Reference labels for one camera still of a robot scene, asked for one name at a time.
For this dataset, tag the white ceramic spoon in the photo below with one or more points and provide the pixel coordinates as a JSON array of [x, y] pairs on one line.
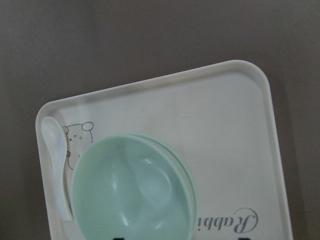
[[56, 143]]

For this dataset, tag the green bowl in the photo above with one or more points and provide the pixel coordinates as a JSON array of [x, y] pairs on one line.
[[187, 178], [127, 188]]

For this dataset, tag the white rabbit tray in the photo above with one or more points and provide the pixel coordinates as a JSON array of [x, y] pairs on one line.
[[218, 118]]

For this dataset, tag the green bowl on tray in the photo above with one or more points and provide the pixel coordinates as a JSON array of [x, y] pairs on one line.
[[187, 178]]

